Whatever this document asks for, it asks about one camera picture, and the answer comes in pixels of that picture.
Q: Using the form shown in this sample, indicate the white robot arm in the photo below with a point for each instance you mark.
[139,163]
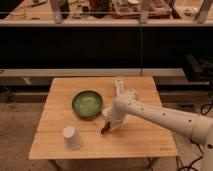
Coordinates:
[198,128]

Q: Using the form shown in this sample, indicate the white squeeze tube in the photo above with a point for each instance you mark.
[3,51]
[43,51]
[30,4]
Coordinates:
[119,87]

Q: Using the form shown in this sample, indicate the beige sponge block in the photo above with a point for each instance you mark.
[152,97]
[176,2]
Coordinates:
[106,112]

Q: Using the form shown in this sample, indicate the green bowl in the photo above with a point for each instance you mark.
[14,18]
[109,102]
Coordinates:
[87,104]

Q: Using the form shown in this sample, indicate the wooden table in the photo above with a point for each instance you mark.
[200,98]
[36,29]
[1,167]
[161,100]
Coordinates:
[136,138]

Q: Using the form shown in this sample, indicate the white upside-down paper cup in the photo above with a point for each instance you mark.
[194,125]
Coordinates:
[72,138]

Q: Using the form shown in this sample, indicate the black equipment box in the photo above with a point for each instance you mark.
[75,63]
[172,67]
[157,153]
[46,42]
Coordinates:
[197,69]

